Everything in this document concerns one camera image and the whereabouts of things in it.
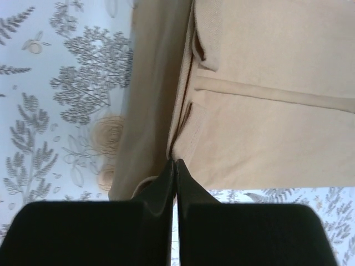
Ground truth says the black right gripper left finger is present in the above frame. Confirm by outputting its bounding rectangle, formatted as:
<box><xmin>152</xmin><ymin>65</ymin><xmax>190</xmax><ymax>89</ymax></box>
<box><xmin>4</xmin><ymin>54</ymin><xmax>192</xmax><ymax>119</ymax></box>
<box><xmin>1</xmin><ymin>161</ymin><xmax>176</xmax><ymax>265</ymax></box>

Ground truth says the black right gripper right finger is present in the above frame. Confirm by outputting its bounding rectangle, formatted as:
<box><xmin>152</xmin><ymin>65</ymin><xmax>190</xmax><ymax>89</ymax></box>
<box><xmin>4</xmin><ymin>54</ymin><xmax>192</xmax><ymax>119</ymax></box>
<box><xmin>176</xmin><ymin>160</ymin><xmax>337</xmax><ymax>266</ymax></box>

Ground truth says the beige t shirt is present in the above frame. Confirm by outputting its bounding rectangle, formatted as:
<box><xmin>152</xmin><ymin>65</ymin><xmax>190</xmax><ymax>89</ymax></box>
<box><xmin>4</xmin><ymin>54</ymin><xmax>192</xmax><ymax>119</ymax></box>
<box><xmin>109</xmin><ymin>1</ymin><xmax>354</xmax><ymax>201</ymax></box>

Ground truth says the floral patterned table mat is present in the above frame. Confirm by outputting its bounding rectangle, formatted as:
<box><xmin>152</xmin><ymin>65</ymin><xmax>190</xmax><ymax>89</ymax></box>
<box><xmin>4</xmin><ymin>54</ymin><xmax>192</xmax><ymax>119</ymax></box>
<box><xmin>1</xmin><ymin>1</ymin><xmax>354</xmax><ymax>265</ymax></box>

